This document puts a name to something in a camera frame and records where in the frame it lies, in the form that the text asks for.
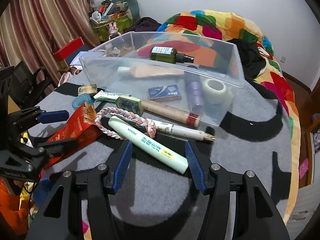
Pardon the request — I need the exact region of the blue tape roll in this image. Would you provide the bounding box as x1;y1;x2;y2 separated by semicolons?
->
72;93;94;110

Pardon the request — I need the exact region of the red envelope packet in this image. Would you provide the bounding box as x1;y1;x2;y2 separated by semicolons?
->
43;102;102;170

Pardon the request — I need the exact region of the gold metal lighter case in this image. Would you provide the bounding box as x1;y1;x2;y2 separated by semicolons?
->
78;85;98;96

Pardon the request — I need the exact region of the white ointment tube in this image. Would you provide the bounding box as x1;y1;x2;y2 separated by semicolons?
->
93;90;127;102

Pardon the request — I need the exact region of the small green box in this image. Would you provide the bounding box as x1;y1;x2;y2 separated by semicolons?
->
115;95;143;115

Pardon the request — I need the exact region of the braided pink white rope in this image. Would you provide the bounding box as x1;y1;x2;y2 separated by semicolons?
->
94;106;157;140

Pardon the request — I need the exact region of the peach cosmetic tube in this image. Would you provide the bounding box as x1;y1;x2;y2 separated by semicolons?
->
117;64;184;79

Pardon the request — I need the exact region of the pale green Miniso tube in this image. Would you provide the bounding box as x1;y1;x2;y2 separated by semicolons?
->
108;116;188;174

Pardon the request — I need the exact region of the white patterned pen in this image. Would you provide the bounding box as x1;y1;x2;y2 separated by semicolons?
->
152;120;216;141

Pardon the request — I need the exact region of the tan roll with red band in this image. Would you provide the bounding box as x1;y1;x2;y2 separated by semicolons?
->
141;100;200;128

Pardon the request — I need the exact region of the blue Max staples box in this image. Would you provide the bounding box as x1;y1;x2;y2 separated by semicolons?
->
148;85;181;101

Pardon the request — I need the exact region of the green glass spray bottle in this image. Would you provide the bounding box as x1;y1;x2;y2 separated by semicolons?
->
149;46;194;64

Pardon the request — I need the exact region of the white gauze tape roll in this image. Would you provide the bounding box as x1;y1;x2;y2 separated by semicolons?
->
202;79;227;105

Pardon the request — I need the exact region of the purple cylinder bottle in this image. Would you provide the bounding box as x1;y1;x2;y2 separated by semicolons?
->
184;72;204;115

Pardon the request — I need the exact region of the red box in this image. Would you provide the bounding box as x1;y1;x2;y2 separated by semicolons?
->
53;37;84;61

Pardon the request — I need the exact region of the blue notebook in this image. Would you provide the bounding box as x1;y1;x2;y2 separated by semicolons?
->
69;51;88;66

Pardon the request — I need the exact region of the striped curtain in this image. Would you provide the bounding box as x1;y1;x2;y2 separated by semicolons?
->
1;0;100;83

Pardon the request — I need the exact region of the pink rabbit toy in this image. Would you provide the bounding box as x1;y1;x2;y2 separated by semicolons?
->
108;22;121;40

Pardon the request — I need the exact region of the grey black blanket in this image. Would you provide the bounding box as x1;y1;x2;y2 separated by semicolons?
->
27;72;293;240

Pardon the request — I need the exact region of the green storage basket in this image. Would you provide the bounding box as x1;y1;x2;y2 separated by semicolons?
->
92;15;133;42

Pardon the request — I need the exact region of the dark purple clothes pile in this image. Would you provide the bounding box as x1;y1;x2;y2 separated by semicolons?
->
130;17;161;32

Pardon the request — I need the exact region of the grey green neck pillow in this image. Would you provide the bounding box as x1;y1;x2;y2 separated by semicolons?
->
112;0;140;21

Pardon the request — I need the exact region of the clear plastic storage bin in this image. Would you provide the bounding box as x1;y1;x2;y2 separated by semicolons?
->
79;32;245;126

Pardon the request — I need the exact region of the black garment on bed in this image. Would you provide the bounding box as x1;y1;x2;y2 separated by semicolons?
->
228;38;266;79

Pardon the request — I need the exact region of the colourful patchwork duvet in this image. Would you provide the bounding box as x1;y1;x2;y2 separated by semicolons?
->
134;10;300;221

